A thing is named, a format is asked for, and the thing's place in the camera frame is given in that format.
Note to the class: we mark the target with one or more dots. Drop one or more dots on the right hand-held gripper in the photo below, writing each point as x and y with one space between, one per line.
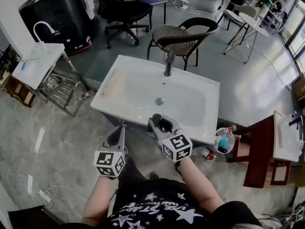
177 147

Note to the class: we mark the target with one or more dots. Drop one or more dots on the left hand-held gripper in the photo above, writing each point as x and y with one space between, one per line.
103 159

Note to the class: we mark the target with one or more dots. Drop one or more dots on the white sink table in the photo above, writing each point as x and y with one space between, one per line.
114 119

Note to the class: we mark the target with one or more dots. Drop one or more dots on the person's left forearm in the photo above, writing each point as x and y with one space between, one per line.
97 199

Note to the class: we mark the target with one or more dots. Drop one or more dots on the person's right forearm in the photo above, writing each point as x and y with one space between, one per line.
200 187

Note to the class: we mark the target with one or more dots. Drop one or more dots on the white washbasin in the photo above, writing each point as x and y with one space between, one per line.
288 147
133 87
35 73

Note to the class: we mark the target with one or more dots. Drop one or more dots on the dark grey faucet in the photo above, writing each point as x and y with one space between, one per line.
168 65

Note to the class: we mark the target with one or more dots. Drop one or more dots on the person's black trousers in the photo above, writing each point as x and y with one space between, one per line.
135 170

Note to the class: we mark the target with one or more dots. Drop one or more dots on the person's black shoe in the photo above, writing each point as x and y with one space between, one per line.
154 175

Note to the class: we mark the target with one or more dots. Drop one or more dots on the plastic bottle red label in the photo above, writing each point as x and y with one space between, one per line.
209 155
87 94
231 128

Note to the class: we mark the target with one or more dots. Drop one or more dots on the person's black star t-shirt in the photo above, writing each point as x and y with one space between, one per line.
147 187

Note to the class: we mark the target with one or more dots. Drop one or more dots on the blue cloth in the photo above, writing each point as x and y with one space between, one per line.
223 142

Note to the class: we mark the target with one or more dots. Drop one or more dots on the white waste bin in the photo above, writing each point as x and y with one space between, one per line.
230 149

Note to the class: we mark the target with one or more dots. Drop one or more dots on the white power strip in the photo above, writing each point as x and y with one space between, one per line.
45 195

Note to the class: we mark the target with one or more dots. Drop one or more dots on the brown wicker chair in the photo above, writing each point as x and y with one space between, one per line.
171 36

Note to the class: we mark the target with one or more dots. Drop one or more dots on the red-brown wooden vanity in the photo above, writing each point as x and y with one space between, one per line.
257 151

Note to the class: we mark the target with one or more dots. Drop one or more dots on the wooden shelf rack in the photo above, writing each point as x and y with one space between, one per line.
21 96

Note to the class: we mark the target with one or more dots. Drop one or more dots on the pale green tray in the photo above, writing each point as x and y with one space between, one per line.
38 52

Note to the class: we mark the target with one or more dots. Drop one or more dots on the white gooseneck faucet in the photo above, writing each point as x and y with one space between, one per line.
43 47

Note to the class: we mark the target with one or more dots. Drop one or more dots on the small blue tube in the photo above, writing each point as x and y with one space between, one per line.
23 65

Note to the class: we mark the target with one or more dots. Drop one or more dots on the black office chair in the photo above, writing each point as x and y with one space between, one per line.
126 8

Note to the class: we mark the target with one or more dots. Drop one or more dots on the blue table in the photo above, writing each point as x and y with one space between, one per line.
152 1

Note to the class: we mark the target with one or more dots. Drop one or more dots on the black vanity faucet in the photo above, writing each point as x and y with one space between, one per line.
295 121

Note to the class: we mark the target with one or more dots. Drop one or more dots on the large black machine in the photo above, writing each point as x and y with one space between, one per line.
59 15

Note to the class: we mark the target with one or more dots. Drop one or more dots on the cardboard box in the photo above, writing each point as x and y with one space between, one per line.
299 87

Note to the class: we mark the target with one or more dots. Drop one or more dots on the white chair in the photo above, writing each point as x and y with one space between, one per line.
245 9

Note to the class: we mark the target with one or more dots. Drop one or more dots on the glass window wall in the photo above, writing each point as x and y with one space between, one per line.
297 13

